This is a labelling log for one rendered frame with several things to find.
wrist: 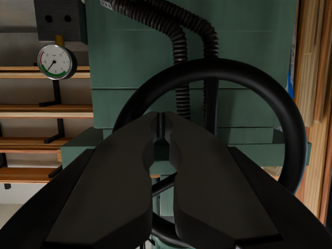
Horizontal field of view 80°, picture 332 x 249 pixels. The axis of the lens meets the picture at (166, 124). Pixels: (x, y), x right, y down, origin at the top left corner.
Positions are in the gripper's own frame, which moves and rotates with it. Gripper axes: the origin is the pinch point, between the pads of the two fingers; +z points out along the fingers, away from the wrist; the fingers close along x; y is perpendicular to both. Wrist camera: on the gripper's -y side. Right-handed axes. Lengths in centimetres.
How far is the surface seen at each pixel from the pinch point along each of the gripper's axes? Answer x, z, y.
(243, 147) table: 20.2, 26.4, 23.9
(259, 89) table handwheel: 13.3, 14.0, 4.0
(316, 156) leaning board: 134, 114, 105
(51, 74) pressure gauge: -19.8, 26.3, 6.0
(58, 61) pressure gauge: -18.2, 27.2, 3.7
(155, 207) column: -2, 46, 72
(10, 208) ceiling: -242, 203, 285
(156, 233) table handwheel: -0.6, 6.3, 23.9
